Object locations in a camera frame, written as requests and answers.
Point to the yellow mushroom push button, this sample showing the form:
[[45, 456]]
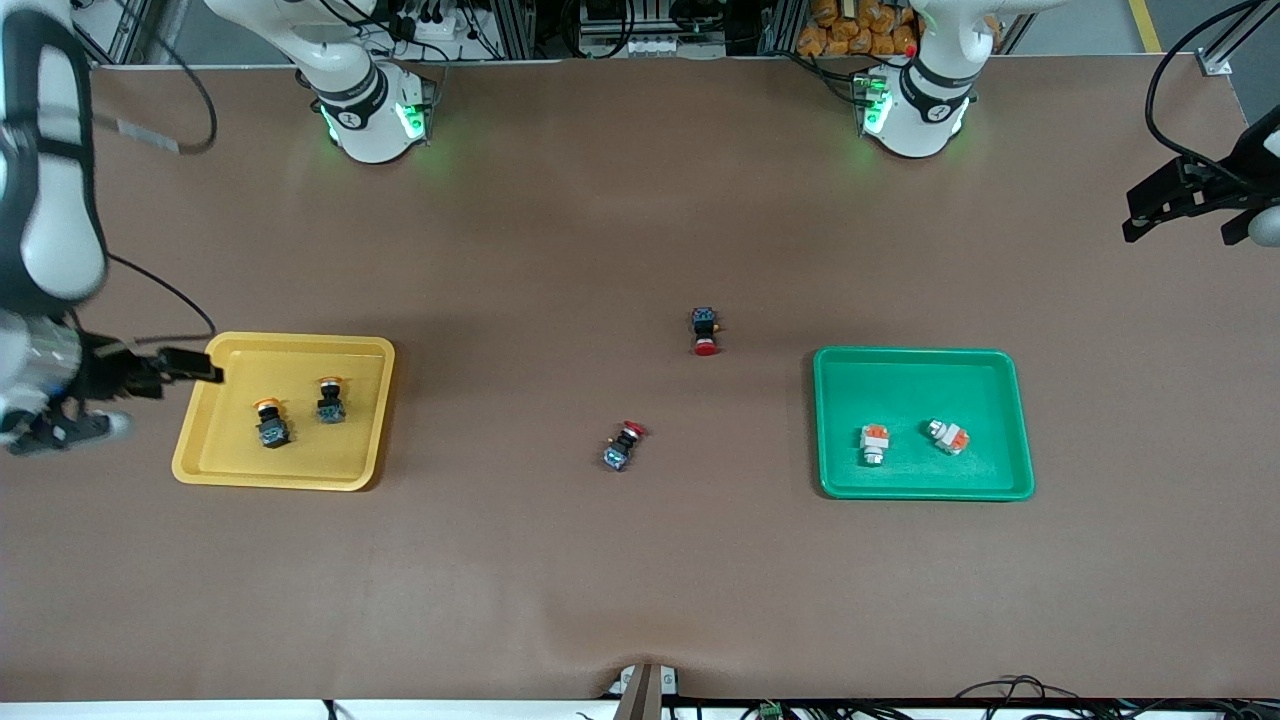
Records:
[[331, 400], [271, 423]]

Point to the aluminium frame profile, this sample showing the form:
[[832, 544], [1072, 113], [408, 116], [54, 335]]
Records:
[[115, 30]]

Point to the metal table edge clamp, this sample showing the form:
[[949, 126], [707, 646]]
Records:
[[645, 690]]

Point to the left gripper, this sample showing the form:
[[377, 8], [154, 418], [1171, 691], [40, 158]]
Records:
[[1253, 163]]

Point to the orange packets pile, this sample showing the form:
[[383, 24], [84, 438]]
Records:
[[855, 25]]

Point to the green terminal connector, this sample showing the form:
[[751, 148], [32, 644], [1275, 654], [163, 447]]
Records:
[[768, 711]]

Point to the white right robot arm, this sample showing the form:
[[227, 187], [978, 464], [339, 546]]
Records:
[[55, 240]]

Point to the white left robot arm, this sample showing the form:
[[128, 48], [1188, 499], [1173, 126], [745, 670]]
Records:
[[920, 100]]

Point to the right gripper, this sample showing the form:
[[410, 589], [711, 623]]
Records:
[[103, 374]]

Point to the white power strip with plugs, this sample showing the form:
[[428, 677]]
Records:
[[430, 25]]

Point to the red mushroom push button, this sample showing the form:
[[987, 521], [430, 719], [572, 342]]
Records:
[[705, 330], [622, 447]]

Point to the yellow plastic tray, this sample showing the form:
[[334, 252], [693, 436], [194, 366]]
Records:
[[300, 460]]

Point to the silver button orange contact block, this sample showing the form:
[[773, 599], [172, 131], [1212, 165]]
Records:
[[875, 443], [946, 436]]

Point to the green plastic tray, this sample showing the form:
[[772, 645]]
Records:
[[900, 390]]

